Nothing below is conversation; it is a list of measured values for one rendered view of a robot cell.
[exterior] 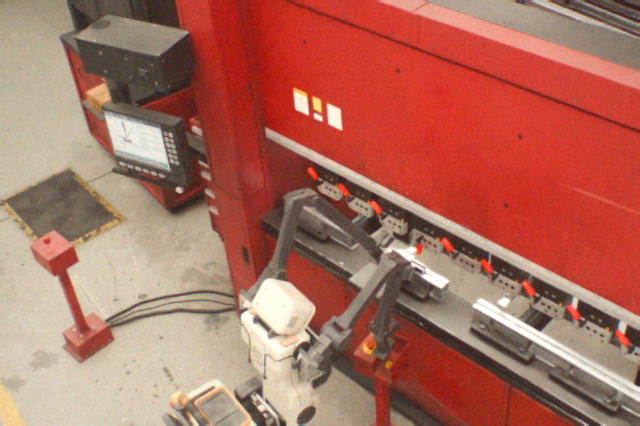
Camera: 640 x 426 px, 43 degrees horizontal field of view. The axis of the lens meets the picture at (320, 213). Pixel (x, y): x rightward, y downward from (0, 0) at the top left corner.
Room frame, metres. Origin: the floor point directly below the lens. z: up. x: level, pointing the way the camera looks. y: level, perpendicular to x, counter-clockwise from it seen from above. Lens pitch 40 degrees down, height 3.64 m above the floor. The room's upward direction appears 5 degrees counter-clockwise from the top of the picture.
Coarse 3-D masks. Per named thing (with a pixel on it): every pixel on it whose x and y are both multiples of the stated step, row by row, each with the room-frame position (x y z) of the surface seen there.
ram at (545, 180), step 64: (256, 0) 3.36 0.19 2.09; (256, 64) 3.41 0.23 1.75; (320, 64) 3.09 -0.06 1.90; (384, 64) 2.82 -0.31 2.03; (448, 64) 2.60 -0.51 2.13; (320, 128) 3.11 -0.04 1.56; (384, 128) 2.83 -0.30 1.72; (448, 128) 2.59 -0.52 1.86; (512, 128) 2.38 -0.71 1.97; (576, 128) 2.21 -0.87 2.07; (448, 192) 2.58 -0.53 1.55; (512, 192) 2.36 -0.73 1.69; (576, 192) 2.18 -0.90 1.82; (576, 256) 2.15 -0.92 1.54
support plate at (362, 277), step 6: (372, 264) 2.77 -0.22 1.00; (360, 270) 2.74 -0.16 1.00; (366, 270) 2.74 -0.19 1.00; (372, 270) 2.73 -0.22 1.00; (354, 276) 2.70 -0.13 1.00; (360, 276) 2.70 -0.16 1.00; (366, 276) 2.70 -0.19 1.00; (354, 282) 2.67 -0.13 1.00; (360, 282) 2.66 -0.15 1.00; (366, 282) 2.66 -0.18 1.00; (378, 294) 2.57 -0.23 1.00
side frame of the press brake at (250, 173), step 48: (192, 0) 3.36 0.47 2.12; (240, 0) 3.39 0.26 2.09; (192, 48) 3.41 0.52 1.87; (240, 48) 3.36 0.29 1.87; (240, 96) 3.33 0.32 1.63; (240, 144) 3.30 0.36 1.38; (240, 192) 3.27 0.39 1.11; (288, 192) 3.48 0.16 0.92; (240, 240) 3.33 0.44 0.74; (240, 288) 3.39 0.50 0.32
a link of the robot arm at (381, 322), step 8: (408, 264) 2.31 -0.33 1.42; (400, 272) 2.32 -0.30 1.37; (408, 272) 2.29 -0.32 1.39; (392, 280) 2.31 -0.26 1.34; (400, 280) 2.32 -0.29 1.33; (384, 288) 2.33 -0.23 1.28; (392, 288) 2.31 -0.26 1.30; (384, 296) 2.32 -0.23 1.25; (392, 296) 2.31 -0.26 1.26; (384, 304) 2.31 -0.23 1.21; (392, 304) 2.32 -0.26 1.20; (384, 312) 2.30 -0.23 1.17; (376, 320) 2.32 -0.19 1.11; (384, 320) 2.30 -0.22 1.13; (376, 328) 2.32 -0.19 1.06; (384, 328) 2.29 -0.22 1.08; (376, 336) 2.30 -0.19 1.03
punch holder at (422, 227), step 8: (416, 216) 2.70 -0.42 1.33; (416, 224) 2.70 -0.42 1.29; (424, 224) 2.67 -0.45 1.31; (432, 224) 2.63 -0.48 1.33; (416, 232) 2.70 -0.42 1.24; (424, 232) 2.67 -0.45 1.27; (432, 232) 2.64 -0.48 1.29; (440, 232) 2.60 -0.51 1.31; (448, 232) 2.64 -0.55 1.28; (424, 240) 2.67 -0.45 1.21; (432, 240) 2.63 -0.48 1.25; (440, 240) 2.60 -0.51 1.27; (448, 240) 2.65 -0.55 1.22; (432, 248) 2.63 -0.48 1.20; (440, 248) 2.60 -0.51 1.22
